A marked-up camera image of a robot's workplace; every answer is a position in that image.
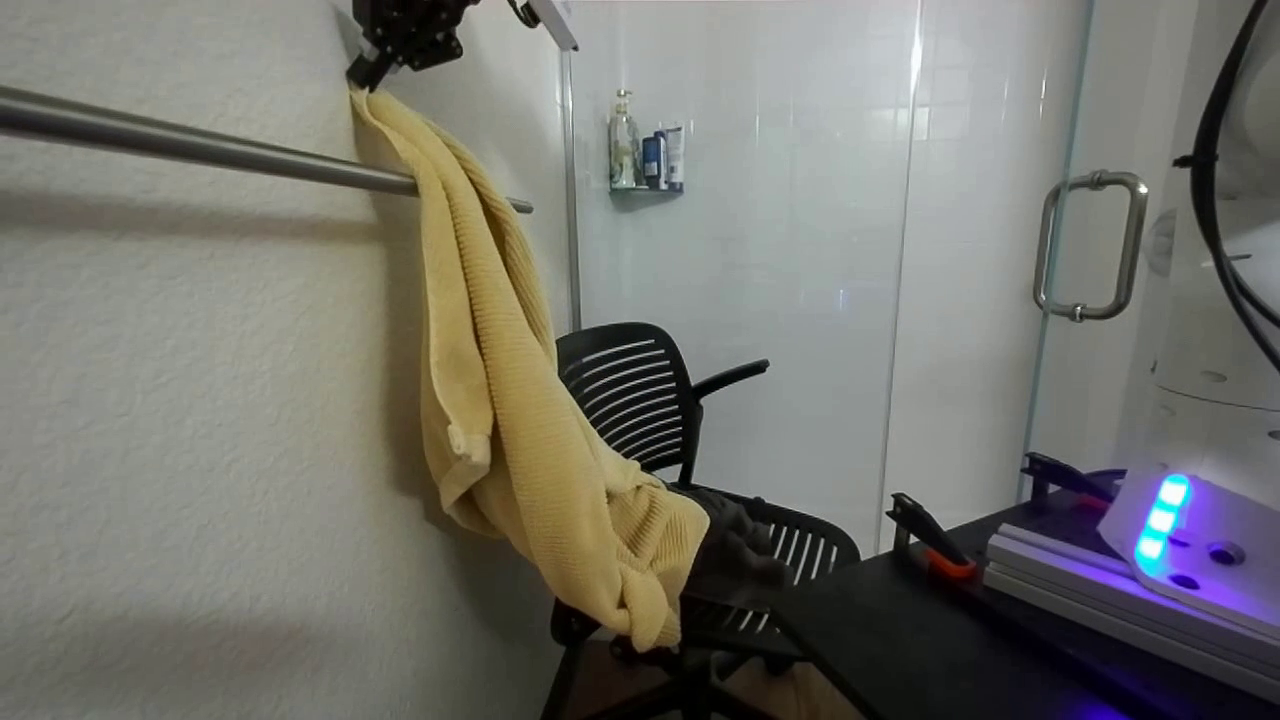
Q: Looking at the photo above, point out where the orange black clamp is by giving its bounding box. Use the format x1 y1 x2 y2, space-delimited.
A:
889 492 980 586

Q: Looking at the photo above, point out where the chrome door handle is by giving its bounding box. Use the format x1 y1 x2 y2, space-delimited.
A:
1031 166 1149 325

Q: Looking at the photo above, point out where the yellow towel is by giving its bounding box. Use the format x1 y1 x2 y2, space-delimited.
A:
352 92 707 651

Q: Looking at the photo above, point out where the black mesh office chair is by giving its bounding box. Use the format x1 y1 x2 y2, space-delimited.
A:
536 321 864 720

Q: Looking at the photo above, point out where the glass shower door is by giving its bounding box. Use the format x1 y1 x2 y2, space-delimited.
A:
1023 0 1201 473

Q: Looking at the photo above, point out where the white soap bottle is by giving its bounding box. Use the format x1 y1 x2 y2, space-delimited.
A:
608 86 637 191

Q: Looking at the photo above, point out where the small shower shelf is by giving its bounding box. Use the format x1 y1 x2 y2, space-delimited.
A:
608 184 685 203

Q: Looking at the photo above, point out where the chrome towel bar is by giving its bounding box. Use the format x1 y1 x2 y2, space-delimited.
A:
0 78 536 220

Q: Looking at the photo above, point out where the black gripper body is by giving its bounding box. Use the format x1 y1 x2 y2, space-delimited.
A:
348 0 477 86

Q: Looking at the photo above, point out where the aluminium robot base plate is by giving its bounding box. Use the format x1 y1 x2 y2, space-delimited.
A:
983 521 1280 702

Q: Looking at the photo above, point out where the blue toiletry container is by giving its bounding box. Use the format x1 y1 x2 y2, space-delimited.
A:
640 128 685 191

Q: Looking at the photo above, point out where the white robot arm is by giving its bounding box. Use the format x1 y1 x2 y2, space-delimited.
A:
1106 0 1280 631

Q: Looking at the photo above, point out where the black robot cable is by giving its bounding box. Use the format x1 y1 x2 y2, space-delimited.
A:
1171 0 1280 375

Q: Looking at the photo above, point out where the grey towel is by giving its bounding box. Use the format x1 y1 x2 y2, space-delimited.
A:
685 492 789 605

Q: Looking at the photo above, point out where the black work table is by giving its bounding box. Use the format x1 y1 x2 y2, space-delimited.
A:
776 501 1280 720

